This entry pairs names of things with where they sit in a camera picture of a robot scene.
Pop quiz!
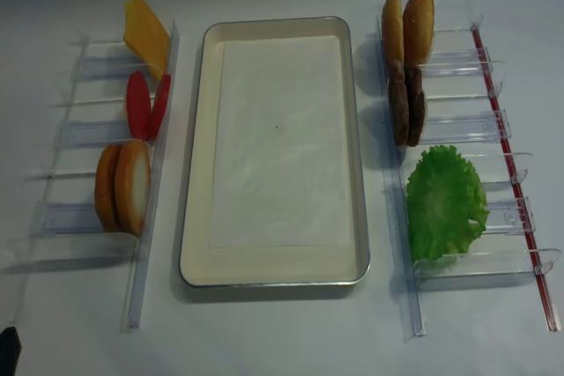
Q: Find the white-faced bread slice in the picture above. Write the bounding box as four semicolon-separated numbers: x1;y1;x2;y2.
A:
114;140;151;237

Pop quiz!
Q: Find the right red tomato slice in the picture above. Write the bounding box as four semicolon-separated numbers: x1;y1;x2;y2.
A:
147;73;171;141

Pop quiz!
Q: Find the red tomato slice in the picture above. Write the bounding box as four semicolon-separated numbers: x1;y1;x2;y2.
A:
147;73;171;141
125;70;151;141

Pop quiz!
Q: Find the right brown meat patty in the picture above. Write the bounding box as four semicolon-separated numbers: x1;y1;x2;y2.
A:
404;65;426;147

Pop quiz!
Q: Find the brown meat patty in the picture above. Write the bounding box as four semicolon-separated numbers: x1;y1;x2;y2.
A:
404;65;426;147
388;61;409;145

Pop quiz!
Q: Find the left brown meat patty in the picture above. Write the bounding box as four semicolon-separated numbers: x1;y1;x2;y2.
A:
388;61;409;145

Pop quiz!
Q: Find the left red tomato slice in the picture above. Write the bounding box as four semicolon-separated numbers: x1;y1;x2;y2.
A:
125;70;151;141

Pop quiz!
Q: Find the green lettuce leaf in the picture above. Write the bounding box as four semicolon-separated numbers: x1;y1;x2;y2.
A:
406;145;489;262

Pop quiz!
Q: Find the left brown bread slice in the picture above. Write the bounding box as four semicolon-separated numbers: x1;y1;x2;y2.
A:
94;144;122;232

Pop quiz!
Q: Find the yellow cheese slice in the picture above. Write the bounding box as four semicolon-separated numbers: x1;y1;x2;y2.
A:
123;0;170;81

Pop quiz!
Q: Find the white paper liner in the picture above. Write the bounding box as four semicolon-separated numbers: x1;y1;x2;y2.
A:
211;36;351;247

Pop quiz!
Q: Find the cream metal tray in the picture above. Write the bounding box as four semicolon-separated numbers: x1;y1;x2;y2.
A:
179;17;370;288

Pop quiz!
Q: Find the left bun half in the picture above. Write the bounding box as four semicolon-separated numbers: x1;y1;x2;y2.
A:
382;0;405;85

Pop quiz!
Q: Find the bun half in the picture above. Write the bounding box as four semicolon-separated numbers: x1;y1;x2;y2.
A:
403;0;434;65
382;0;405;85

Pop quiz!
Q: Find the right clear acrylic rack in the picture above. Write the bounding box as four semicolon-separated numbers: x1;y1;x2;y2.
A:
381;15;562;339

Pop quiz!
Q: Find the clear acrylic rack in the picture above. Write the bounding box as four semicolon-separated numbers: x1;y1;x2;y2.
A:
381;15;562;339
1;36;168;330

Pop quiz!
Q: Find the right bun half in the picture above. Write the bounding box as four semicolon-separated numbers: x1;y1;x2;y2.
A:
403;0;434;65

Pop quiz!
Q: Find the left clear acrylic rack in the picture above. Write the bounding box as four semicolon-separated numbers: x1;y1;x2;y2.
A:
1;36;168;330

